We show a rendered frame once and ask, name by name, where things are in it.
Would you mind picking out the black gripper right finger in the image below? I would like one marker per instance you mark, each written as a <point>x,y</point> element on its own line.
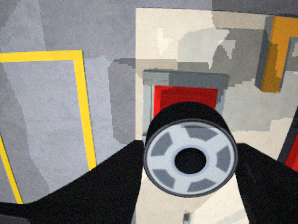
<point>268,189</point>

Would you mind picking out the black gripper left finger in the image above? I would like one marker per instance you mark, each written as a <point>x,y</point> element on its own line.
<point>107,194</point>

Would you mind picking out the black wheel with grey hub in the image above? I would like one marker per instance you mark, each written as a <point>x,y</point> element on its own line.
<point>189,124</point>

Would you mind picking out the yellow rectangular outline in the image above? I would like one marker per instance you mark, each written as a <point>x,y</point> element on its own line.
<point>82,100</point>

